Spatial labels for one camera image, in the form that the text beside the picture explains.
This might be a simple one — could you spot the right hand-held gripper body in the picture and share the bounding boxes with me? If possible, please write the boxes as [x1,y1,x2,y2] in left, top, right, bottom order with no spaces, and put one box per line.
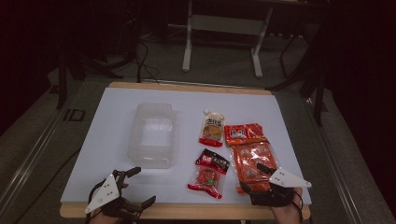
[249,168,313,208]

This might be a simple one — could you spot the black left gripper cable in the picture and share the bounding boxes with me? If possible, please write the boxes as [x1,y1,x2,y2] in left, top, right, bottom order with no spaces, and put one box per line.
[87,177,108,220]

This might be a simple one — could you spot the large orange snack packet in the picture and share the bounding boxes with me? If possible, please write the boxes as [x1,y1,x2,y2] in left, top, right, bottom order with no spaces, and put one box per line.
[223,122,280,194]

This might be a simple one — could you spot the red and black snack packet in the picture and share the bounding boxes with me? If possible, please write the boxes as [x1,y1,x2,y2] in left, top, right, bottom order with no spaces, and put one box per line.
[187,147,231,200]

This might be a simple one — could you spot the person's left hand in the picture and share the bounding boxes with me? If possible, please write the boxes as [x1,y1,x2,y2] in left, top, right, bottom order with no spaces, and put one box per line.
[89,182,130,224]

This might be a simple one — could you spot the black metal stand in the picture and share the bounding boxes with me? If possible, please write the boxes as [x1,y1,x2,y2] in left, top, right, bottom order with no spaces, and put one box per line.
[265,27,330,127]
[55,43,125,110]

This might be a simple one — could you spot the black floor cables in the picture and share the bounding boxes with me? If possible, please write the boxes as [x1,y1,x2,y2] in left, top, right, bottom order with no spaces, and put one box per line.
[134,38,162,84]

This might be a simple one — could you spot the person's right hand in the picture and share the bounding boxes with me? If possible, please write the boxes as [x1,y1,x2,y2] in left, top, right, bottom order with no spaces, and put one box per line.
[270,187,304,224]

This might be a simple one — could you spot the white metal stand frame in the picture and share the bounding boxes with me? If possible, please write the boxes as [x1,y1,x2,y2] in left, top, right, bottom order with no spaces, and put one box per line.
[181,0,275,79]

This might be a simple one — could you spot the black floor bracket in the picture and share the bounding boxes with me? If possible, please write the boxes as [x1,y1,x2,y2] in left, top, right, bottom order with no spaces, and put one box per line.
[63,108,86,122]

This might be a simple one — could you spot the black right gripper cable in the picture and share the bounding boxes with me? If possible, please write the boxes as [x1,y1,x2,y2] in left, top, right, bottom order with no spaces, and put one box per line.
[291,189,305,224]

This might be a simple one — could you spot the white table sheet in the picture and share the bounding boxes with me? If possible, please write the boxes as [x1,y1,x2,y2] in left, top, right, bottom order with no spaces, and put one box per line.
[60,87,313,205]

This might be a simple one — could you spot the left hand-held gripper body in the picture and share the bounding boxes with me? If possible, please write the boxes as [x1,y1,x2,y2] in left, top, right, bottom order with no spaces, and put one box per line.
[85,169,140,222]

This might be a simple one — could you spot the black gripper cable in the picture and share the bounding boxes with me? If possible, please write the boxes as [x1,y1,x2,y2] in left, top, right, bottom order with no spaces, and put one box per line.
[291,189,305,224]
[87,177,108,220]

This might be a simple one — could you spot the beige snack pouch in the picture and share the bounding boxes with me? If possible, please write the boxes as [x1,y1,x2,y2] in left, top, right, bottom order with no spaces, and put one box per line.
[198,108,226,148]

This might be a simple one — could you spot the metal floor rail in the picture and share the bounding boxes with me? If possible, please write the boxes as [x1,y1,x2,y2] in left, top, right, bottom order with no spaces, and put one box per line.
[0,106,64,216]
[304,97,363,224]

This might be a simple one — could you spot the clear plastic container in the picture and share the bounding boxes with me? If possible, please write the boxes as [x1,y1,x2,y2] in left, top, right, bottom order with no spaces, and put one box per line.
[126,102,177,170]

